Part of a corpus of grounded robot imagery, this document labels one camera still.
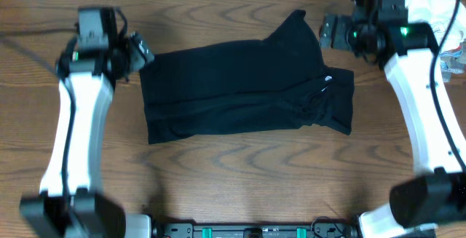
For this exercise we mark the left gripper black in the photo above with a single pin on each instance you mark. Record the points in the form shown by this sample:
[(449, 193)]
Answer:
[(136, 60)]

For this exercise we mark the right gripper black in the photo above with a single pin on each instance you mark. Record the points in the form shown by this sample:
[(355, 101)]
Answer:
[(340, 41)]

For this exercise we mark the black t-shirt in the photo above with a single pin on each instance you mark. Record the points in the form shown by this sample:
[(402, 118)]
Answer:
[(277, 83)]

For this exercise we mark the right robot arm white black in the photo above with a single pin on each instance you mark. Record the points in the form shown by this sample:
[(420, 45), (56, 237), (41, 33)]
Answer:
[(406, 53)]

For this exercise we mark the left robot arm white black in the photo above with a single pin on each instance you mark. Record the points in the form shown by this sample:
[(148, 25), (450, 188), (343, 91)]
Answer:
[(70, 202)]

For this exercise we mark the pile of clothes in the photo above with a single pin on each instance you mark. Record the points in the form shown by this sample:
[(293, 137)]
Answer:
[(438, 14)]

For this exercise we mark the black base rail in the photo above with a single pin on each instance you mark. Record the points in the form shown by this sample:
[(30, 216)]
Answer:
[(321, 227)]

